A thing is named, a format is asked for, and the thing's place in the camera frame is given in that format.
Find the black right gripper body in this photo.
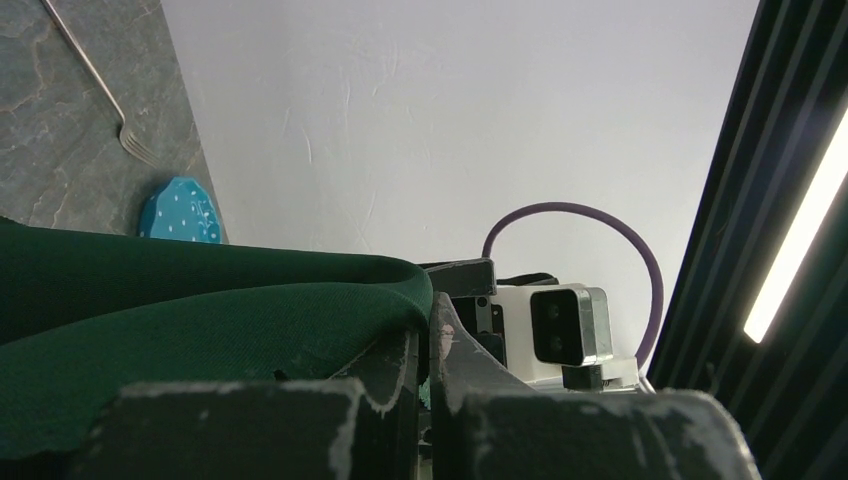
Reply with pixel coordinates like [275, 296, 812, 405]
[418, 258, 564, 369]

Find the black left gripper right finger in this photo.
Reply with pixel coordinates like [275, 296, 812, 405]
[429, 293, 759, 479]

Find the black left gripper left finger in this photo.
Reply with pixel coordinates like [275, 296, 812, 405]
[68, 332, 419, 479]

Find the dark green cloth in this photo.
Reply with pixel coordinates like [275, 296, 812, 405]
[1, 219, 433, 460]

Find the blue polka dot plate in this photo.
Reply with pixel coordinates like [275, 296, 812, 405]
[137, 177, 223, 244]

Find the silver fork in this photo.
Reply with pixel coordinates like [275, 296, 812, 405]
[40, 0, 160, 169]

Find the ceiling light strip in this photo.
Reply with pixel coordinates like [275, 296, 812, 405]
[743, 117, 847, 343]

